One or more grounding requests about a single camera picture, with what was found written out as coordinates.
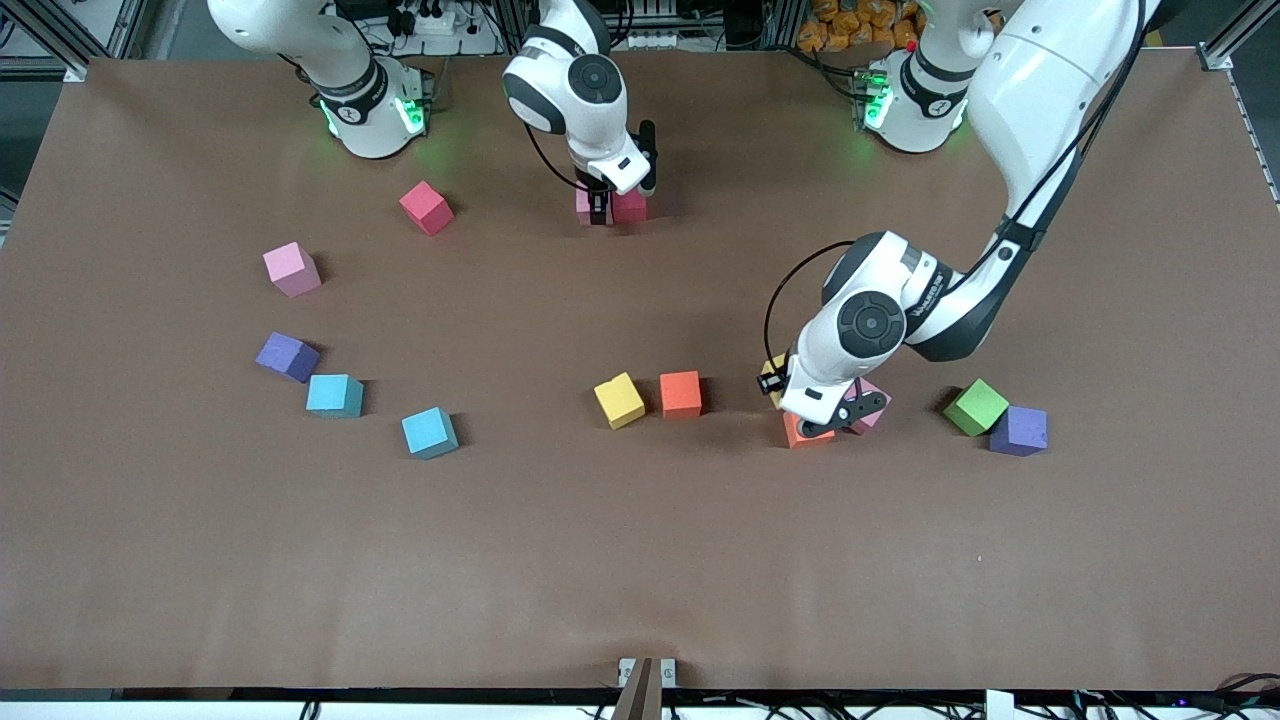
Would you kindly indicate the green foam cube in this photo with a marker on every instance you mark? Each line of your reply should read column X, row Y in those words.
column 976, row 407

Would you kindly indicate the orange foam cube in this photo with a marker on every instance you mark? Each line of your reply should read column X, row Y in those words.
column 797, row 438
column 681, row 393

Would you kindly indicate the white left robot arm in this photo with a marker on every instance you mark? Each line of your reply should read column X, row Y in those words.
column 830, row 365

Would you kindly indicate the pink foam cube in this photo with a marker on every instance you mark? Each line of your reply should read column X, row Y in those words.
column 292, row 269
column 582, row 208
column 868, row 426

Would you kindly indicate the red foam cube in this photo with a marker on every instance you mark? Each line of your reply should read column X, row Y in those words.
column 630, row 207
column 427, row 208

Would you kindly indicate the cyan foam cube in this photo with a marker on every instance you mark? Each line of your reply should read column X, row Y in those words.
column 430, row 432
column 335, row 395

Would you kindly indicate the aluminium frame profile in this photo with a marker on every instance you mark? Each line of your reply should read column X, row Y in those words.
column 70, row 62
column 1225, row 50

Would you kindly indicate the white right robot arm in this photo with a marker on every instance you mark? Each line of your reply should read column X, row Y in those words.
column 575, row 110

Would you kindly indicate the purple foam cube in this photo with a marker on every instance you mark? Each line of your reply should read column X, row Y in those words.
column 288, row 357
column 1018, row 431

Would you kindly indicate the white metal bracket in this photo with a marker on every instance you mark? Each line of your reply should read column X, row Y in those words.
column 669, row 673

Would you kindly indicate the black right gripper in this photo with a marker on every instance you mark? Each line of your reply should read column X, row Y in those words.
column 599, row 207

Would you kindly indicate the white power strip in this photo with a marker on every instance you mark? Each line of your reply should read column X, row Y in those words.
column 437, row 22
column 658, row 41

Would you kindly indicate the orange snack bag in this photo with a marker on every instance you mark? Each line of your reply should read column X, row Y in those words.
column 850, row 25

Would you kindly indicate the yellow foam cube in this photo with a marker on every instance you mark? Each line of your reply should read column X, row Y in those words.
column 620, row 400
column 770, row 363

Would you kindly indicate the tan camera post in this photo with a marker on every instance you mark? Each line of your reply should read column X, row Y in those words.
column 640, row 700

